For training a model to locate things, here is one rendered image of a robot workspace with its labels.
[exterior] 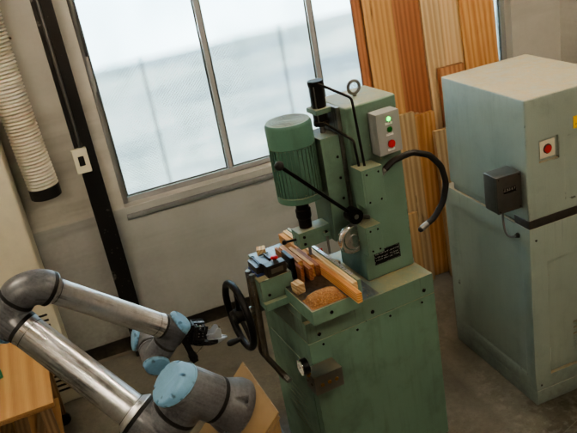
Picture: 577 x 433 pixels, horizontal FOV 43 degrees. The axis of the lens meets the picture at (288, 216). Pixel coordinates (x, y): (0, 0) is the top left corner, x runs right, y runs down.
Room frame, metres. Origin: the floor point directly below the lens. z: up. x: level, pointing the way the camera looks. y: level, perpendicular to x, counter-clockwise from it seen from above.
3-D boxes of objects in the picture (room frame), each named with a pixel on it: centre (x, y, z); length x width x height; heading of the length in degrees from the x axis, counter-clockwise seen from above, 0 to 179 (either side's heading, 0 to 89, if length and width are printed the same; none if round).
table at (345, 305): (2.56, 0.04, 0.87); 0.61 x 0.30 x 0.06; 21
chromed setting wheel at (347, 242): (2.54, -0.23, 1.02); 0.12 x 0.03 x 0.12; 111
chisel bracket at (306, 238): (2.62, -0.08, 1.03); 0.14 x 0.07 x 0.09; 111
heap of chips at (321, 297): (2.34, -0.07, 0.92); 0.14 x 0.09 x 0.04; 111
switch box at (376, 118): (2.60, -0.41, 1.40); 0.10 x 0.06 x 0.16; 111
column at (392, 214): (2.72, -0.33, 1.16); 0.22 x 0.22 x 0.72; 21
